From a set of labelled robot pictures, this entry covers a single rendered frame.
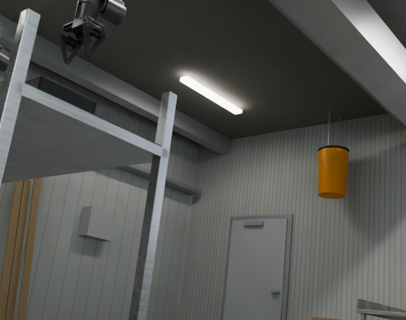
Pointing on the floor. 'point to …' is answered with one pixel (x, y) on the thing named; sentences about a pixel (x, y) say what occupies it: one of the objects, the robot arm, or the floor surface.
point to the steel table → (382, 311)
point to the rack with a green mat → (72, 146)
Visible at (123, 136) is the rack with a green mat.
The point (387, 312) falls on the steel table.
